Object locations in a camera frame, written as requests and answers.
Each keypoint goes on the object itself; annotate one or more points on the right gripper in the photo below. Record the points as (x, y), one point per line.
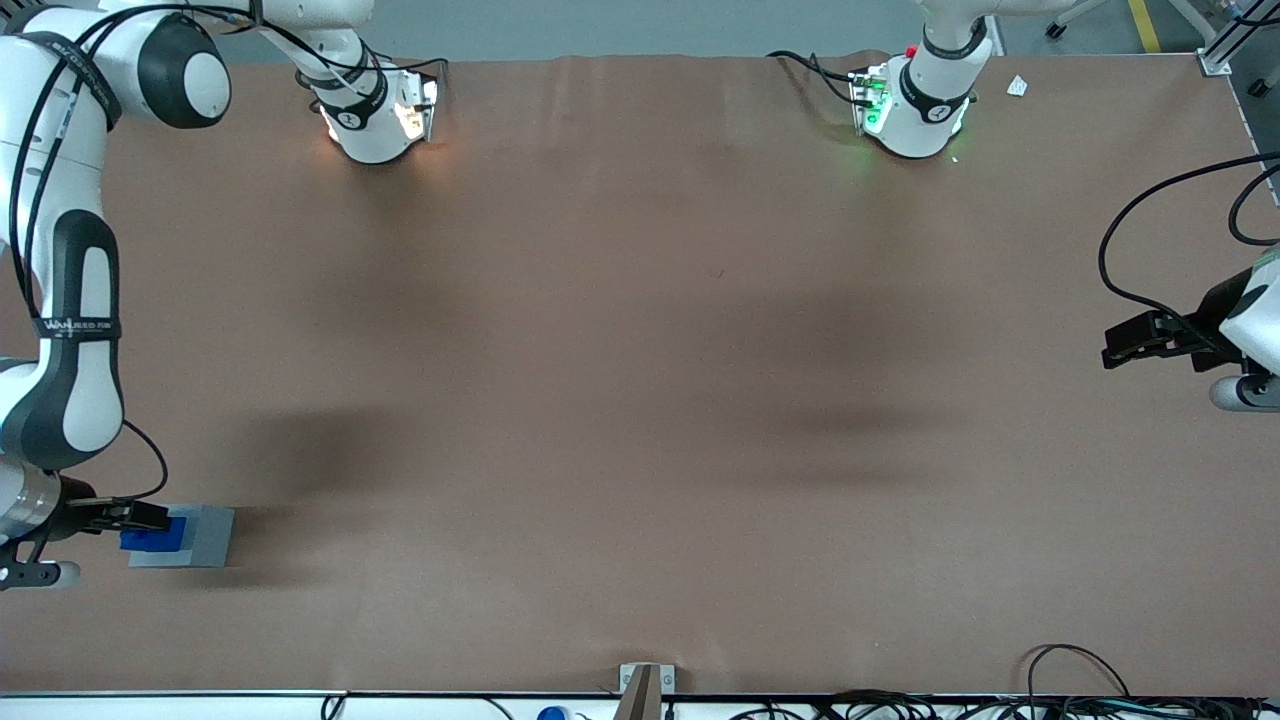
(76, 502)

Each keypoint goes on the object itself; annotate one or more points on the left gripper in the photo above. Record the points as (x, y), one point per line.
(1203, 322)

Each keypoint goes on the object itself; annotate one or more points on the blue plastic insert part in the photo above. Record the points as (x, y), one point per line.
(150, 542)

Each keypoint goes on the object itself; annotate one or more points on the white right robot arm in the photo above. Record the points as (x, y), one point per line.
(75, 400)

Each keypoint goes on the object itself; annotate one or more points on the gray square base block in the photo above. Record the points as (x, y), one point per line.
(210, 535)

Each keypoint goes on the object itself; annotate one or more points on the small white paper scrap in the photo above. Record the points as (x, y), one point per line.
(1017, 86)

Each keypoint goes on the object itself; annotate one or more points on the white wheeled stand leg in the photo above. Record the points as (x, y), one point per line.
(1075, 15)

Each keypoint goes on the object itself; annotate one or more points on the brown table mat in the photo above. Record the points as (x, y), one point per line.
(640, 400)

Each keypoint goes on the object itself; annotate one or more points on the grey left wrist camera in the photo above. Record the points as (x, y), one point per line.
(1250, 395)

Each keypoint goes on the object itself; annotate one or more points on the aluminium frame post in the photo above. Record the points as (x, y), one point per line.
(1225, 50)

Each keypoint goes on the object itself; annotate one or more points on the grey metal bracket plate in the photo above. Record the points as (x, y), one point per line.
(668, 680)

